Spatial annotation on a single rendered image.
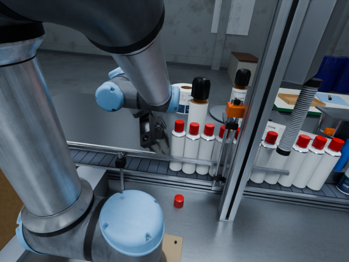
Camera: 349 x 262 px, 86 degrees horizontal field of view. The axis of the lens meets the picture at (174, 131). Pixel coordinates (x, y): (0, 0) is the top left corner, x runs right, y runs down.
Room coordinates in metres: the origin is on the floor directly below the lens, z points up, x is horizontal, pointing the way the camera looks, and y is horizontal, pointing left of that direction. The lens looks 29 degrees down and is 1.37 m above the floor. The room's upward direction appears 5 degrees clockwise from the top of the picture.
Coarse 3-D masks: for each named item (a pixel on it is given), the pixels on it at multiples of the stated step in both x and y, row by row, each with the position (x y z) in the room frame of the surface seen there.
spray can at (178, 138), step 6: (180, 120) 0.59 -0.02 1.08; (174, 126) 0.58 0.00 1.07; (180, 126) 0.57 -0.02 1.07; (174, 132) 0.57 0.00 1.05; (180, 132) 0.57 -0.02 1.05; (174, 138) 0.56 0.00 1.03; (180, 138) 0.56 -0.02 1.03; (174, 144) 0.56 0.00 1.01; (180, 144) 0.56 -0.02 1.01; (174, 150) 0.56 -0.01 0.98; (180, 150) 0.56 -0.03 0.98; (174, 162) 0.56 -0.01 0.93; (180, 162) 0.56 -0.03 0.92; (174, 168) 0.56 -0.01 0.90; (180, 168) 0.57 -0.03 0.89
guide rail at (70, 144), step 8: (72, 144) 0.57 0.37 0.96; (80, 144) 0.58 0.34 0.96; (112, 152) 0.56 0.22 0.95; (128, 152) 0.55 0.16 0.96; (136, 152) 0.55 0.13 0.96; (144, 152) 0.56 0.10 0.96; (176, 160) 0.54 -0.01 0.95; (184, 160) 0.54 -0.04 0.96; (192, 160) 0.53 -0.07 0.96; (200, 160) 0.54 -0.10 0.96; (208, 160) 0.54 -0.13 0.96; (256, 168) 0.52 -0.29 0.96; (264, 168) 0.52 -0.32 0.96; (272, 168) 0.52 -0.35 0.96
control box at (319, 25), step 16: (320, 0) 0.39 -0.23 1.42; (336, 0) 0.38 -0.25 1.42; (304, 16) 0.40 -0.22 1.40; (320, 16) 0.39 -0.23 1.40; (336, 16) 0.43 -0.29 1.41; (304, 32) 0.40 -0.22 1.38; (320, 32) 0.38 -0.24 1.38; (304, 48) 0.39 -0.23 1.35; (320, 48) 0.41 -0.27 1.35; (288, 64) 0.40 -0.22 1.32; (304, 64) 0.38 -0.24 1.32; (288, 80) 0.40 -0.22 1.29; (304, 80) 0.38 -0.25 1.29
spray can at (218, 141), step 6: (222, 126) 0.57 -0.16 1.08; (222, 132) 0.55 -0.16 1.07; (228, 132) 0.55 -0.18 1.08; (216, 138) 0.56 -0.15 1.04; (222, 138) 0.55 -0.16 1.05; (228, 138) 0.56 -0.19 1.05; (216, 144) 0.55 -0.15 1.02; (228, 144) 0.54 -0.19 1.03; (216, 150) 0.55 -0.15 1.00; (216, 156) 0.54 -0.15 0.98; (222, 156) 0.54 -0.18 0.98; (210, 168) 0.55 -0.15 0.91; (222, 168) 0.55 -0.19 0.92; (210, 174) 0.55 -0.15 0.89
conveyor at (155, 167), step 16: (80, 160) 0.58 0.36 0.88; (96, 160) 0.59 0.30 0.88; (112, 160) 0.60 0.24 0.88; (128, 160) 0.61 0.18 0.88; (144, 160) 0.61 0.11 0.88; (160, 160) 0.62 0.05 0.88; (192, 176) 0.54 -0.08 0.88; (208, 176) 0.55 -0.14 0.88; (304, 192) 0.50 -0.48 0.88; (320, 192) 0.51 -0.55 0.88; (336, 192) 0.52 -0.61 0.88
